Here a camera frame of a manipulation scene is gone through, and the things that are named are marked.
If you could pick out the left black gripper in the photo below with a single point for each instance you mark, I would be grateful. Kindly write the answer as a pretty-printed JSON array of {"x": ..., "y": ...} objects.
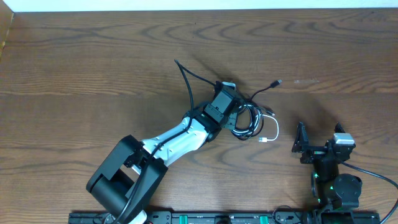
[{"x": 232, "y": 119}]

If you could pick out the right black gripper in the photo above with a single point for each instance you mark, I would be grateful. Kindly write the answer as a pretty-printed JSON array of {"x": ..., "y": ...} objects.
[{"x": 319, "y": 151}]

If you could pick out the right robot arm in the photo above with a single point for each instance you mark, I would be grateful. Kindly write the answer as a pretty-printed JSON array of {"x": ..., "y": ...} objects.
[{"x": 337, "y": 193}]

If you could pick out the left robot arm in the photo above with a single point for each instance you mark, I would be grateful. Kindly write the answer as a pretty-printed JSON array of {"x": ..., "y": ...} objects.
[{"x": 127, "y": 179}]

